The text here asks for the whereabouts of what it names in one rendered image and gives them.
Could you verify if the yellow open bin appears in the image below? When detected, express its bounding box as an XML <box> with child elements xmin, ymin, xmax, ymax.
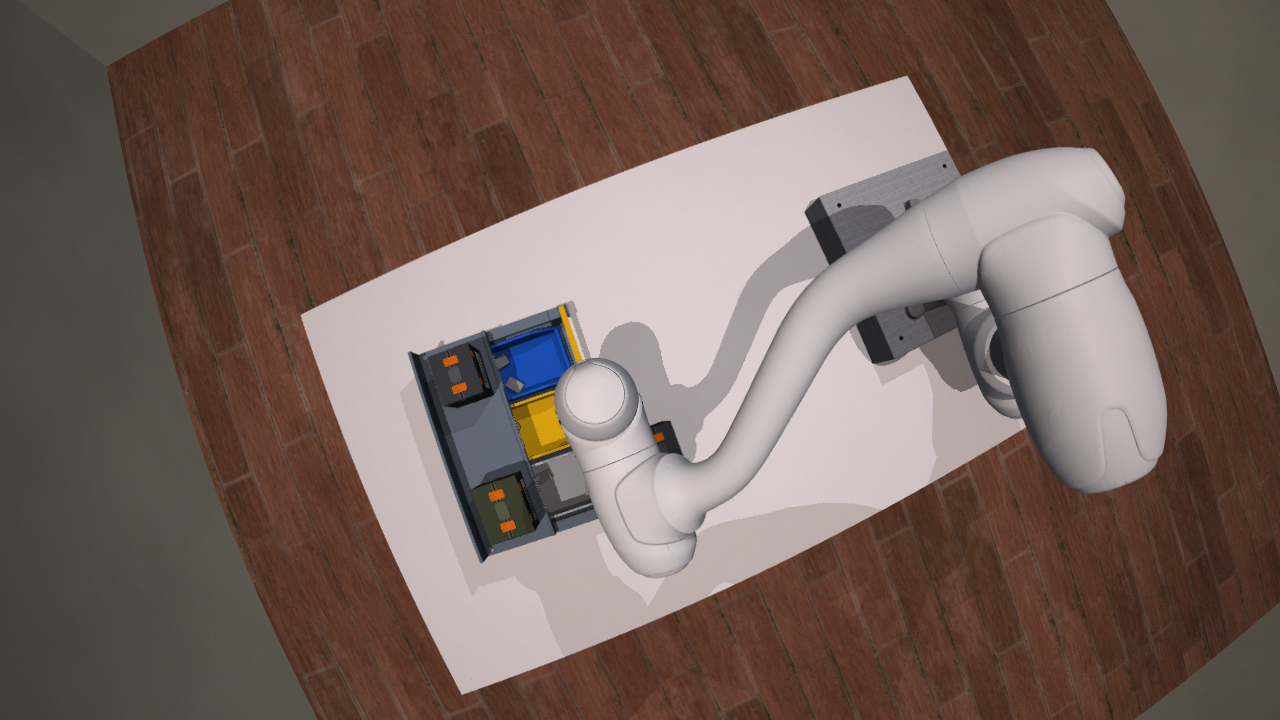
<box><xmin>509</xmin><ymin>389</ymin><xmax>570</xmax><ymax>460</ymax></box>

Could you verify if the grey metal shelf rack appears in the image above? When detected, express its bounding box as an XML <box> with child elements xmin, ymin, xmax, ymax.
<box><xmin>408</xmin><ymin>304</ymin><xmax>598</xmax><ymax>562</ymax></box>

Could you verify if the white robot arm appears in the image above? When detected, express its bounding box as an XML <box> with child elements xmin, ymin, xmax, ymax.
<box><xmin>554</xmin><ymin>147</ymin><xmax>1167</xmax><ymax>578</ymax></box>

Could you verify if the yellow thin bar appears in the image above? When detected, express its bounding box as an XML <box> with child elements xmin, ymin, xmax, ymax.
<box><xmin>559</xmin><ymin>306</ymin><xmax>582</xmax><ymax>363</ymax></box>

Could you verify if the grey open bin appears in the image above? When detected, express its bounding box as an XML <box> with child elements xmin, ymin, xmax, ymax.
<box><xmin>531</xmin><ymin>451</ymin><xmax>593</xmax><ymax>519</ymax></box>

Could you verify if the blue bin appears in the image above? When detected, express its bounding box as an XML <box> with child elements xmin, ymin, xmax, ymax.
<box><xmin>490</xmin><ymin>327</ymin><xmax>571</xmax><ymax>402</ymax></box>

